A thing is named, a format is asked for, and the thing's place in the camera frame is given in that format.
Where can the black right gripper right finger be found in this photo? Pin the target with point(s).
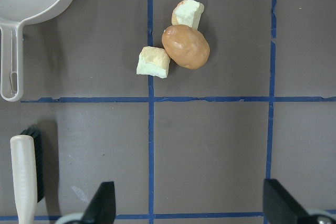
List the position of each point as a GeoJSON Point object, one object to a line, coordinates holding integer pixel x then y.
{"type": "Point", "coordinates": [279, 206]}

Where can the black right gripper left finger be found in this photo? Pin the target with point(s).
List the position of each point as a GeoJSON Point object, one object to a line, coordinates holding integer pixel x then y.
{"type": "Point", "coordinates": [102, 208]}

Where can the beige hand brush black bristles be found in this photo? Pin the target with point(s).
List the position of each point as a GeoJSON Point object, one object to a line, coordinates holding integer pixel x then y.
{"type": "Point", "coordinates": [27, 169]}

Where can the pale bread chunk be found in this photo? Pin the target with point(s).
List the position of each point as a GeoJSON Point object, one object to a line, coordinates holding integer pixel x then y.
{"type": "Point", "coordinates": [153, 61]}
{"type": "Point", "coordinates": [187, 12]}

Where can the brown potato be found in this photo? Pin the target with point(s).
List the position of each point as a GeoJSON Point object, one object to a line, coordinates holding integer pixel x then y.
{"type": "Point", "coordinates": [186, 46]}

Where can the beige plastic dustpan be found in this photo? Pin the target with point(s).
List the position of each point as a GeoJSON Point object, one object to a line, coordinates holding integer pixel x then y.
{"type": "Point", "coordinates": [15, 14]}

